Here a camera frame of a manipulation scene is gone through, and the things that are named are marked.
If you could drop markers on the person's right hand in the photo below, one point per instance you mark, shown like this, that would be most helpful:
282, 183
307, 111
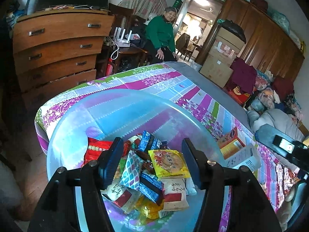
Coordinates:
288, 210

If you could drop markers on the wooden wardrobe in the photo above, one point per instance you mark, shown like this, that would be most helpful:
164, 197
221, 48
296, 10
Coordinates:
265, 43

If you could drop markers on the orange carton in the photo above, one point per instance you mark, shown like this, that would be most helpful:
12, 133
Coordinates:
231, 142

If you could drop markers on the grey white duvet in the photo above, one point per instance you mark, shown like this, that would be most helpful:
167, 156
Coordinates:
275, 118

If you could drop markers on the dark wooden chair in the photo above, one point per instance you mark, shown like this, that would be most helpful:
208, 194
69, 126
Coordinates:
120, 12

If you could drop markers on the striped cloth cover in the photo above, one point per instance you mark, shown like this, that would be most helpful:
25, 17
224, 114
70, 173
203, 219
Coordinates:
142, 2

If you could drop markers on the chair with brown jacket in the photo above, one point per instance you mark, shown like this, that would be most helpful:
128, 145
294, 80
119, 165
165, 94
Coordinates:
183, 42

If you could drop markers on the brown cardboard box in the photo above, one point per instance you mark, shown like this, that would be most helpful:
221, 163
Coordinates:
214, 71
227, 37

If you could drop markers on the red gift box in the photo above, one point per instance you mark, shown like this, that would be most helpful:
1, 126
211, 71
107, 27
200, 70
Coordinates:
239, 95

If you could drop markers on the clear plastic basin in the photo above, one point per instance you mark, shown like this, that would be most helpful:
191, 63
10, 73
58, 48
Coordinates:
108, 111

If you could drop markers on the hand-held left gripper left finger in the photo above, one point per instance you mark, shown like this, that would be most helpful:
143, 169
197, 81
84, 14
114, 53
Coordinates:
111, 164

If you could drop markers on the yellow cookie packet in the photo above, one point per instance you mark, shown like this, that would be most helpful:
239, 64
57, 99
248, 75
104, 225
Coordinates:
169, 163

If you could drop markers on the black bag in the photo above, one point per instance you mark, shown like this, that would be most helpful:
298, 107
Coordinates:
234, 29

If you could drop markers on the white red rice cracker packet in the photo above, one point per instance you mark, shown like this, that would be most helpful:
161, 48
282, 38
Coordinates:
175, 195

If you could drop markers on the heap of mixed wrappers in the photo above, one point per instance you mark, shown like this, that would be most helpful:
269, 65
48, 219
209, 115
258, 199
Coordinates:
149, 188

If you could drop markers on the maroon garment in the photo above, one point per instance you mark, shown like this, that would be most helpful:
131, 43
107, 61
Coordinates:
243, 75

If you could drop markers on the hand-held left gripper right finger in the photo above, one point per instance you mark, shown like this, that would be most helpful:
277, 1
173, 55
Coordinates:
192, 164

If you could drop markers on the red canister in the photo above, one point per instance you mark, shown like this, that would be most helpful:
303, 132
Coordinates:
109, 67

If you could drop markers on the pile of floral bedding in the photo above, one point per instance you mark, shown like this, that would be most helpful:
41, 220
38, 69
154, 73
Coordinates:
263, 82

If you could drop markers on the teal plastic bag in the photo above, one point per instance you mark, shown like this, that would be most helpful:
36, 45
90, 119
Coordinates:
280, 20

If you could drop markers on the red printed cardboard box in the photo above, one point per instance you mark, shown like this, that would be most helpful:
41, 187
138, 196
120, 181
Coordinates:
224, 50

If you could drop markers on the dark red bag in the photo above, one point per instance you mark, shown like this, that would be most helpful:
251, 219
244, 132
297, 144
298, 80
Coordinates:
258, 3

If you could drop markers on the dark wooden side table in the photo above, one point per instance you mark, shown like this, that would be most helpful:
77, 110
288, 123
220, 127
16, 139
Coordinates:
130, 50

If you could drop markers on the dark blue bag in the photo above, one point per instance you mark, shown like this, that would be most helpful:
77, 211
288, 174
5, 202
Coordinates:
138, 32

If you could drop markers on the white router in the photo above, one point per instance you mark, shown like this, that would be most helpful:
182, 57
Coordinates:
125, 44

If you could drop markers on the wooden dresser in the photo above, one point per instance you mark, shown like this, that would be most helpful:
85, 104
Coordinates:
60, 29

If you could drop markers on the green door hanging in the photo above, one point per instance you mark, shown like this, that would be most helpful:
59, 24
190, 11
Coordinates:
177, 3

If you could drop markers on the colourful striped tablecloth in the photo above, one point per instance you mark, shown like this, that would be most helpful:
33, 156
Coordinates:
157, 82

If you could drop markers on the white printed carton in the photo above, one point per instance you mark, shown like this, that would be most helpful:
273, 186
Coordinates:
248, 164

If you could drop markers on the blue diamond pattern packet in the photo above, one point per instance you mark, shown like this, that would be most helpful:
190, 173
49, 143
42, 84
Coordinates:
131, 171

